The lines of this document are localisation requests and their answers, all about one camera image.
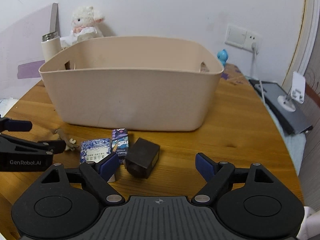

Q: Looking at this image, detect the small brown deer figurine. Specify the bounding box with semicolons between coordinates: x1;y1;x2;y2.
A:
50;128;80;151

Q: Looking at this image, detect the white charger cable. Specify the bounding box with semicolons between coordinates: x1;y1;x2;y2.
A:
250;42;270;106

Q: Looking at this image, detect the black cube box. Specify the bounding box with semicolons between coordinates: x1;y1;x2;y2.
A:
125;138;160;179

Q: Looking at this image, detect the white wall switch socket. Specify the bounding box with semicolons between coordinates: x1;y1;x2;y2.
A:
225;24;262;54

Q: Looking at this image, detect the small white box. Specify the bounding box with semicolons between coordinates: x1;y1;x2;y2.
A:
107;173;117;183

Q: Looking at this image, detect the white phone stand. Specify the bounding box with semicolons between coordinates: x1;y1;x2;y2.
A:
277;72;306;113

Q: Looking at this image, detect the white plush lamb toy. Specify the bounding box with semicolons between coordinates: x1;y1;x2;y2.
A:
60;6;105;49

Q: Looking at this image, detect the purple headboard panel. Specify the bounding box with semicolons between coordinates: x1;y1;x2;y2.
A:
1;3;59;99

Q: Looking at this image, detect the dark grey laptop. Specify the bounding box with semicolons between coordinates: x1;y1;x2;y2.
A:
249;72;313;134

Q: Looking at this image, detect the blue white porcelain-pattern box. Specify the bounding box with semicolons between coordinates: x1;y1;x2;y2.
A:
80;138;111;163

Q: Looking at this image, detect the beige plastic storage bin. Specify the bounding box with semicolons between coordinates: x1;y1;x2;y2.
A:
39;36;224;131

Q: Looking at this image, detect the blue cartoon figurine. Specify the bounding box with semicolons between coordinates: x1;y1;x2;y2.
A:
217;49;228;66

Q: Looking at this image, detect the white thermos bottle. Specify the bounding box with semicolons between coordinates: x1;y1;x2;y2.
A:
41;31;62;62

